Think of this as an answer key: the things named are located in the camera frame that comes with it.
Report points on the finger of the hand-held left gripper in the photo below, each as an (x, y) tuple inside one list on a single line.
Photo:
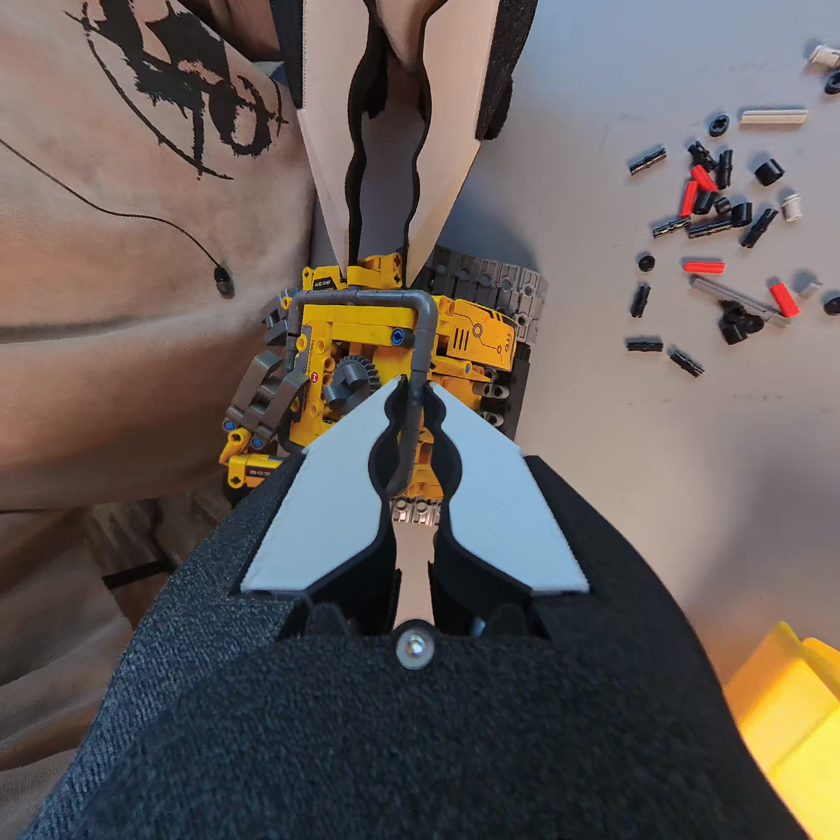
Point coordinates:
[(460, 79), (322, 79)]

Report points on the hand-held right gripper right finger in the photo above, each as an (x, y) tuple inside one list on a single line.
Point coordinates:
[(512, 525)]

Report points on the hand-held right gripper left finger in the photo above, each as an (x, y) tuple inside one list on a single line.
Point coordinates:
[(315, 525)]

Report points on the yellow tracked toy robot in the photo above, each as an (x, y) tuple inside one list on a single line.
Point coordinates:
[(368, 328)]

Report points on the pile of small pins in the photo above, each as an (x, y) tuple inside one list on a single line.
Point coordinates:
[(722, 223)]

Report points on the yellow parts tray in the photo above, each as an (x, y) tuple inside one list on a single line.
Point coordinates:
[(788, 709)]

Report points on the person's beige jacket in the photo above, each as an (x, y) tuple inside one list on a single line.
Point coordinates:
[(105, 328)]

